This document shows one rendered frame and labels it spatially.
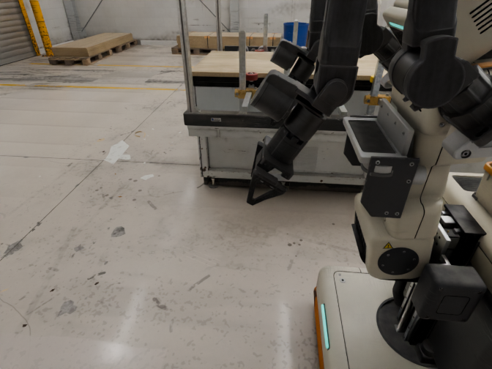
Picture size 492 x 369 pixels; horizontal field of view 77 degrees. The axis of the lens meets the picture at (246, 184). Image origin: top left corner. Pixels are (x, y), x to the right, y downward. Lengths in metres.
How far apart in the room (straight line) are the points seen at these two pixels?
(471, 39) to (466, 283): 0.55
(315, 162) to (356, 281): 1.10
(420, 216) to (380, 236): 0.11
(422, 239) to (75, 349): 1.46
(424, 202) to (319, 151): 1.50
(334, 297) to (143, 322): 0.90
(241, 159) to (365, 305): 1.39
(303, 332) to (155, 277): 0.83
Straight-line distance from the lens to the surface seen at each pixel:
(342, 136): 2.03
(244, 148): 2.30
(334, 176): 2.39
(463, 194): 1.17
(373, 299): 1.44
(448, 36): 0.53
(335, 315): 1.35
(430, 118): 0.72
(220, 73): 2.07
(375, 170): 0.73
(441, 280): 0.92
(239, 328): 1.60
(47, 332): 1.84
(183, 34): 1.89
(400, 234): 0.89
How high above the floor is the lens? 1.35
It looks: 33 degrees down
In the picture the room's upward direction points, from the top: straight up
